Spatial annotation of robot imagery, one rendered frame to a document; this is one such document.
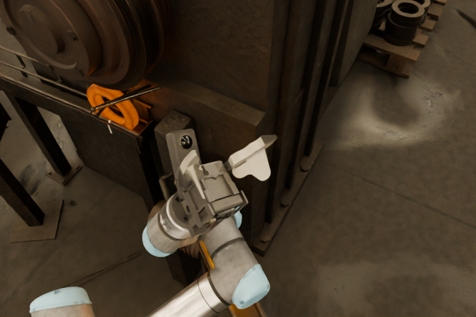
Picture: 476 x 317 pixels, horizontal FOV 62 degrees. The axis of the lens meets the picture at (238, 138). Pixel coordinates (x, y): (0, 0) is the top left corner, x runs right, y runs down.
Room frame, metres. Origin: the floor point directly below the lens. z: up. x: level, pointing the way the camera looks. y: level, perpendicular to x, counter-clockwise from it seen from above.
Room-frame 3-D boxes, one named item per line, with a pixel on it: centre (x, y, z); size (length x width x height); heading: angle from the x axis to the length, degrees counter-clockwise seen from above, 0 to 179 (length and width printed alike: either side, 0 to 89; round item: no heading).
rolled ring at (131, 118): (0.87, 0.40, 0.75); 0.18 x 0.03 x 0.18; 59
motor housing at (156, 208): (0.59, 0.18, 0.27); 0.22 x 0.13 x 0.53; 60
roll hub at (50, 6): (0.78, 0.45, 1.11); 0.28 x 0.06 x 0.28; 60
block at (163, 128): (0.76, 0.19, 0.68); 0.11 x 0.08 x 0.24; 150
